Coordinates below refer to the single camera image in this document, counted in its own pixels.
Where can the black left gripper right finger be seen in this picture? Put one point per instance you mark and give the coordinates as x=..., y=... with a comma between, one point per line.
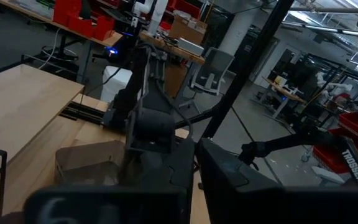
x=228, y=186

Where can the white office chair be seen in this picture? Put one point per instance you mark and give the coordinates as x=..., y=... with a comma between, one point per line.
x=213, y=70

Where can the black frame pole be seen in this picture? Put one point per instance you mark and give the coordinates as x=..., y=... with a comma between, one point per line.
x=247, y=68

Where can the long ceiling light tube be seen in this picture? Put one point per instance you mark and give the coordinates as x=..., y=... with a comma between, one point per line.
x=328, y=29

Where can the white waste bin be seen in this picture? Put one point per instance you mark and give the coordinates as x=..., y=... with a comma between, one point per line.
x=115, y=84

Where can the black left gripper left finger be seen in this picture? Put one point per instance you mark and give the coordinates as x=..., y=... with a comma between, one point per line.
x=179, y=168

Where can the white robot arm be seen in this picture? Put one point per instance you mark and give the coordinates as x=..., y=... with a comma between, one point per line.
x=155, y=17
x=334, y=87

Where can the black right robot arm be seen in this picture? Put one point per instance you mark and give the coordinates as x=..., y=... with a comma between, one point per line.
x=135, y=81

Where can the wooden shelf with black frame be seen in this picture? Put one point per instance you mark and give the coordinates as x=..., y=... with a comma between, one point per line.
x=20, y=102

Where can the white flat device box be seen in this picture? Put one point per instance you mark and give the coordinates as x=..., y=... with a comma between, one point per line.
x=190, y=46

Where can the grey translucent plastic basket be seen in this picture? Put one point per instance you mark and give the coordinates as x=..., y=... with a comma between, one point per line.
x=85, y=161

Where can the brown cardboard box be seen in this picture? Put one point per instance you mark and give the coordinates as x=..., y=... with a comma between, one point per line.
x=186, y=31

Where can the wooden desk with white legs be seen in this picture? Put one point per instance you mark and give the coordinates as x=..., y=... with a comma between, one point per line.
x=283, y=93

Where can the long wooden workbench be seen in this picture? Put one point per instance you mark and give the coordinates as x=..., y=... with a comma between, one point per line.
x=104, y=40

